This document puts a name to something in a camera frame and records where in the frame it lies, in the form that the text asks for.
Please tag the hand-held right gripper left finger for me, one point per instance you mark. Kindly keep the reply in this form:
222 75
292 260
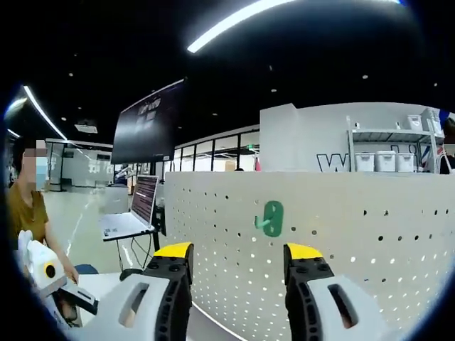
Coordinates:
167 305

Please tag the pink hanging cloth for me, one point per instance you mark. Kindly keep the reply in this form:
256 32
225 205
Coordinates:
258 165

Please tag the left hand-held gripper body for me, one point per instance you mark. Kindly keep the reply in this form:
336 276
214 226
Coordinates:
41 263

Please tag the black laptop stand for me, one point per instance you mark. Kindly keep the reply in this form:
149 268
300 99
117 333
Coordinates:
156 248

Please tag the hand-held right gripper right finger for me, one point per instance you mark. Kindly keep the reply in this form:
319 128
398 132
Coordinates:
313 309

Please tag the ceiling strip light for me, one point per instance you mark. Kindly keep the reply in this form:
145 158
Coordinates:
231 25

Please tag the person's blue jeans leg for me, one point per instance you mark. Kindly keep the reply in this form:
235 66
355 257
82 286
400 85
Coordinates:
87 269

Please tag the white laptop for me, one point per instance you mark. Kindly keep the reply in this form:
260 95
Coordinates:
144 199

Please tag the group of white storage boxes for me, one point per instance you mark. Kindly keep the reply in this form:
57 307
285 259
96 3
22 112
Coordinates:
385 161

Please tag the person's mustard shirt torso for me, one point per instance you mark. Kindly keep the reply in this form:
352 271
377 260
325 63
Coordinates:
26 213

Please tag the white perforated mounting plate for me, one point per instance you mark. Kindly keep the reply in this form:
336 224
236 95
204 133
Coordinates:
337 231

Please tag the large black display screen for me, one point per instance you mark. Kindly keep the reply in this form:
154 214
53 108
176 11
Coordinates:
147 124

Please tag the grey metal shelf rack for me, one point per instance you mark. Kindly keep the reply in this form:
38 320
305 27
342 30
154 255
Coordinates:
387 133

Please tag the green hook assembly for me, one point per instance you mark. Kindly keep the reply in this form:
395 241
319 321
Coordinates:
273 220

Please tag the black computer mouse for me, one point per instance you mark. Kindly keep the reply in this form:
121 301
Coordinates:
131 274

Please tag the ceiling air conditioner unit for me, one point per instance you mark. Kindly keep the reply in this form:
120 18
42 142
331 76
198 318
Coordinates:
86 128

